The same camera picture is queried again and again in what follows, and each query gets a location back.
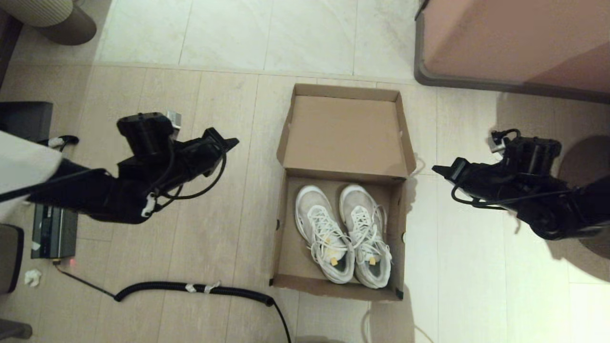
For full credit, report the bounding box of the brown cardboard shoe box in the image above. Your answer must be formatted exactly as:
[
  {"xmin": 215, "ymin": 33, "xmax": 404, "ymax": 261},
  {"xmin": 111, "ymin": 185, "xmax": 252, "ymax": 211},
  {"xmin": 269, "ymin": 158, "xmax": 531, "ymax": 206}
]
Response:
[{"xmin": 270, "ymin": 83, "xmax": 418, "ymax": 302}]

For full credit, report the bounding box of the grey power inverter box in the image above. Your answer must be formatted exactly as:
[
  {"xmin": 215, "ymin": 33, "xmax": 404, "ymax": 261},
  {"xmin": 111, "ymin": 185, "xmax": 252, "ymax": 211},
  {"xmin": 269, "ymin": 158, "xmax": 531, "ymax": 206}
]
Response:
[{"xmin": 30, "ymin": 204, "xmax": 79, "ymax": 260}]

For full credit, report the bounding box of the black cabinet box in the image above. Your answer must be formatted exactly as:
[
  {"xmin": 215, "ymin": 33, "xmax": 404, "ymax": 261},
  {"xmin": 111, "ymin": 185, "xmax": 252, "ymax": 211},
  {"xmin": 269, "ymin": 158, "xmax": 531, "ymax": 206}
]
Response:
[{"xmin": 0, "ymin": 101, "xmax": 54, "ymax": 142}]

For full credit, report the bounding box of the white lace-up sneaker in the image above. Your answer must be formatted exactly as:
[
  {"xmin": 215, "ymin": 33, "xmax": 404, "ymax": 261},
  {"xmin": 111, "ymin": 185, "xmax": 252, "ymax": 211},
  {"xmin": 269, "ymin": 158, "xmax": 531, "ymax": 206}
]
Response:
[
  {"xmin": 295, "ymin": 185, "xmax": 356, "ymax": 285},
  {"xmin": 339, "ymin": 184, "xmax": 393, "ymax": 289}
]

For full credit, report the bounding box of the dark brown stool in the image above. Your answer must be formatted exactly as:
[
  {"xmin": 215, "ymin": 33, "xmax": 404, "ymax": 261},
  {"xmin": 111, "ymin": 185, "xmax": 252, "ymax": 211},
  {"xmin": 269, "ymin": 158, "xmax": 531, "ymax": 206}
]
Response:
[{"xmin": 0, "ymin": 223, "xmax": 25, "ymax": 295}]

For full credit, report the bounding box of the striped beige pouf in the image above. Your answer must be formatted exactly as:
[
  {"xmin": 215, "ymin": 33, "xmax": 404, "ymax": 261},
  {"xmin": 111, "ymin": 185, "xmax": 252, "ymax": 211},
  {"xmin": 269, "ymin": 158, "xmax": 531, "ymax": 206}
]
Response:
[{"xmin": 0, "ymin": 0, "xmax": 98, "ymax": 46}]

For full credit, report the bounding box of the grey furniture foot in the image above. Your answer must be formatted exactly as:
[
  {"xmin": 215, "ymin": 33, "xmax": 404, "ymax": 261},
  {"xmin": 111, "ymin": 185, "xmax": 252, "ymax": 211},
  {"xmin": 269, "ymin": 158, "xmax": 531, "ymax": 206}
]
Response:
[{"xmin": 0, "ymin": 321, "xmax": 33, "ymax": 341}]

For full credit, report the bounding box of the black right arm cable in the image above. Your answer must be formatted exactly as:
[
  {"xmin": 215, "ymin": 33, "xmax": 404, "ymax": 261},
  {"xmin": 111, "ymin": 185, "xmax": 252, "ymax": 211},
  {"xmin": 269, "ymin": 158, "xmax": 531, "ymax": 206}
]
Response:
[{"xmin": 450, "ymin": 183, "xmax": 580, "ymax": 211}]

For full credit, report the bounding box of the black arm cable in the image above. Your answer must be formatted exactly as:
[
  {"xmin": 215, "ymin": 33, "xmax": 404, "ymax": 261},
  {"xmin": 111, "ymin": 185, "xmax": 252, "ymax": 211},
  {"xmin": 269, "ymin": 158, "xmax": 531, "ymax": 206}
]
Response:
[
  {"xmin": 143, "ymin": 143, "xmax": 228, "ymax": 213},
  {"xmin": 450, "ymin": 183, "xmax": 580, "ymax": 211}
]

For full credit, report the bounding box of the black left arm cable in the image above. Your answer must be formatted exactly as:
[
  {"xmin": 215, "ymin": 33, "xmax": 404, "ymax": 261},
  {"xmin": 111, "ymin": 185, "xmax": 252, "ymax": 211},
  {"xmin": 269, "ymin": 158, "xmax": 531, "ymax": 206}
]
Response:
[{"xmin": 143, "ymin": 143, "xmax": 228, "ymax": 213}]

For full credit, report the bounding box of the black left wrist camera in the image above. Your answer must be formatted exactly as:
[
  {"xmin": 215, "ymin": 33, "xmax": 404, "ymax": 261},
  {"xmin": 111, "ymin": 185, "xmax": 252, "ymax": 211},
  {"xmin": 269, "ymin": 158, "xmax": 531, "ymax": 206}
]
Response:
[{"xmin": 116, "ymin": 111, "xmax": 183, "ymax": 161}]

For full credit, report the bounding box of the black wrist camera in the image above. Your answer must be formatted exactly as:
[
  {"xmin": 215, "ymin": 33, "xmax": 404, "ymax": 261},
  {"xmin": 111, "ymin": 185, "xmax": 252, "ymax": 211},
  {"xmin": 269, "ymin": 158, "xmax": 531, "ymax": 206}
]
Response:
[
  {"xmin": 490, "ymin": 128, "xmax": 562, "ymax": 175},
  {"xmin": 116, "ymin": 111, "xmax": 183, "ymax": 161}
]

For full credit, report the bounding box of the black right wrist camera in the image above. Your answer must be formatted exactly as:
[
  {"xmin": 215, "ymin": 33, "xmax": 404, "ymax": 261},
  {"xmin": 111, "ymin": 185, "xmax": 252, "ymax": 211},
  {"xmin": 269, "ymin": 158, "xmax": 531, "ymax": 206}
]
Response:
[{"xmin": 490, "ymin": 128, "xmax": 562, "ymax": 175}]

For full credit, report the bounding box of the round brown pedestal base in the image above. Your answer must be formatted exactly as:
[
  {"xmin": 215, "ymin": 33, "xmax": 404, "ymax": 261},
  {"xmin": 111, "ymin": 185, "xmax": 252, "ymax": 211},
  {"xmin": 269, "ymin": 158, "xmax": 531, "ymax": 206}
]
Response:
[{"xmin": 557, "ymin": 135, "xmax": 610, "ymax": 261}]

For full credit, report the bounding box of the black coiled cable with tape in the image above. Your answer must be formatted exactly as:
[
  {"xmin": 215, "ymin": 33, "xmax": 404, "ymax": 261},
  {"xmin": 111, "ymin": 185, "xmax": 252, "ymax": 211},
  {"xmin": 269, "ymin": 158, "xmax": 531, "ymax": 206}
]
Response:
[{"xmin": 54, "ymin": 260, "xmax": 293, "ymax": 343}]

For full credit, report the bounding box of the black coiled cable with plug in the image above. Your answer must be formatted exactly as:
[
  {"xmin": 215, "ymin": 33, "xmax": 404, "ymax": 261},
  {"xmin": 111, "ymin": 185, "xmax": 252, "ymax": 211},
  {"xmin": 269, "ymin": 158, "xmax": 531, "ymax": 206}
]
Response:
[{"xmin": 35, "ymin": 135, "xmax": 80, "ymax": 149}]

